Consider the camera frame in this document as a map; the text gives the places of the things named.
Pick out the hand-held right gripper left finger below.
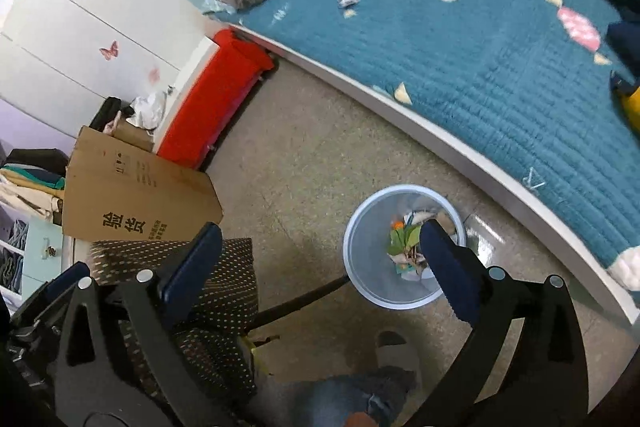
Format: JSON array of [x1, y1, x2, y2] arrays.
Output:
[[52, 222, 236, 427]]

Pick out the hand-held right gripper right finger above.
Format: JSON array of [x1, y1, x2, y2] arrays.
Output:
[[404, 219, 589, 427]]

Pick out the pale blue waste bin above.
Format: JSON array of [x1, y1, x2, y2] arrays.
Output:
[[343, 184, 469, 311]]

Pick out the white paper scraps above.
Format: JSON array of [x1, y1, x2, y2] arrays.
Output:
[[390, 207, 458, 284]]

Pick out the dotted brown chair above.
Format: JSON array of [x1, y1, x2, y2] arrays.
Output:
[[87, 236, 352, 408]]

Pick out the crumpled green wrapper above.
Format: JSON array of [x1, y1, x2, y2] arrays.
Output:
[[386, 219, 426, 259]]

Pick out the pale green drawer cabinet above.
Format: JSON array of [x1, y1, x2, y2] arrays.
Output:
[[19, 223, 77, 299]]

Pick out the white cubby shelf unit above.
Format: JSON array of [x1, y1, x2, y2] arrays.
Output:
[[0, 202, 31, 303]]

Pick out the large cardboard box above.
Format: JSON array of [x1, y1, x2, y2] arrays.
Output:
[[61, 125, 225, 243]]

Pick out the grey slipper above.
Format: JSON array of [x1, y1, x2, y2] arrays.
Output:
[[375, 329, 421, 375]]

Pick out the pile of folded clothes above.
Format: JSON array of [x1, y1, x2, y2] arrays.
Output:
[[0, 148, 69, 224]]

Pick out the small cardboard box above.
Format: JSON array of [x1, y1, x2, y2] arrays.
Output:
[[107, 121, 154, 154]]

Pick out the red storage box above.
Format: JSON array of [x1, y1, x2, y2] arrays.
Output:
[[151, 28, 277, 171]]

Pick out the white plastic bag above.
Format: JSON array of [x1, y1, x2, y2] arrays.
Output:
[[124, 90, 169, 131]]

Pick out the person's leg in jeans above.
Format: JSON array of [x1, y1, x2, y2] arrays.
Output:
[[260, 364, 418, 427]]

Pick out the black bag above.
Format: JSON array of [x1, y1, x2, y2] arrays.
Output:
[[89, 96, 124, 134]]

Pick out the bed with teal quilt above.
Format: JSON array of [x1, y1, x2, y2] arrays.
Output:
[[234, 0, 640, 292]]

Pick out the yellow black packet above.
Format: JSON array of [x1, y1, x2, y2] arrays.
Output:
[[608, 71, 640, 134]]

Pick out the light blue patterned pillow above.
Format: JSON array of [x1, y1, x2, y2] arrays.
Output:
[[201, 0, 239, 16]]

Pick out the white wardrobe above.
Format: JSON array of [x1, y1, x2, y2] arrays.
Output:
[[0, 0, 222, 135]]

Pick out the white bed frame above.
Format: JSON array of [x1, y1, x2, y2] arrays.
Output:
[[233, 23, 640, 327]]

